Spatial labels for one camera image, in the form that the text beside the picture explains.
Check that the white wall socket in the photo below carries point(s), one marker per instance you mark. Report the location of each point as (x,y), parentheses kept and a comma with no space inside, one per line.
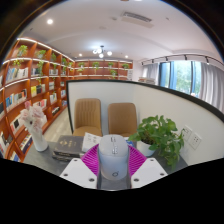
(195,140)
(186,133)

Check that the grey curtain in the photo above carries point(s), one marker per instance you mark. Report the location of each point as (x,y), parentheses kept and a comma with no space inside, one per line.
(151,72)
(211,83)

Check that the large white book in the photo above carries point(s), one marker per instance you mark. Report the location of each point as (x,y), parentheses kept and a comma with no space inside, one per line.
(89,140)

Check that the tan upholstered chair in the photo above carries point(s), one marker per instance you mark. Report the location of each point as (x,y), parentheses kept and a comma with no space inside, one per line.
(122,118)
(87,116)

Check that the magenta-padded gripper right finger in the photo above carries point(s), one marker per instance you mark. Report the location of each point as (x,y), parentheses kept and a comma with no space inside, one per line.
(150,171)

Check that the white vase with pink flowers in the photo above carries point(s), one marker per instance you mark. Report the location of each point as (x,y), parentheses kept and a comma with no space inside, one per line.
(39,141)

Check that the thick black hardcover book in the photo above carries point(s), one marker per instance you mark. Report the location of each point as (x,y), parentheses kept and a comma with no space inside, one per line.
(68,145)

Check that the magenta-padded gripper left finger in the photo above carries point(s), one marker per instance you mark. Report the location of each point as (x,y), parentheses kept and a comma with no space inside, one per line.
(75,171)

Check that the white computer mouse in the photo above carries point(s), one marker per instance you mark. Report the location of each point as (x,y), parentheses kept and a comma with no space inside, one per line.
(113,160)

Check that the orange wooden shelf unit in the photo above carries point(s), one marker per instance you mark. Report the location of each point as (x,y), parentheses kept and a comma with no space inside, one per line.
(26,86)

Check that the green plant in white pot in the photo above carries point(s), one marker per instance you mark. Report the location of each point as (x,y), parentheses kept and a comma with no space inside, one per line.
(158,133)

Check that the black track spotlights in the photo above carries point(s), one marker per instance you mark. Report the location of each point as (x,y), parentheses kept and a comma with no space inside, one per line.
(185,56)

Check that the ceiling air vent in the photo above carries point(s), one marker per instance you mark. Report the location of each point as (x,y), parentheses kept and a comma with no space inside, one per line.
(136,18)

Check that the globe ceiling lamp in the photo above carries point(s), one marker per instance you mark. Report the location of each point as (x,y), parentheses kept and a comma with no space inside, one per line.
(100,51)

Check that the recessed ceiling lights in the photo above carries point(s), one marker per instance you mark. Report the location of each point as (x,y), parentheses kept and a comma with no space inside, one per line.
(50,21)

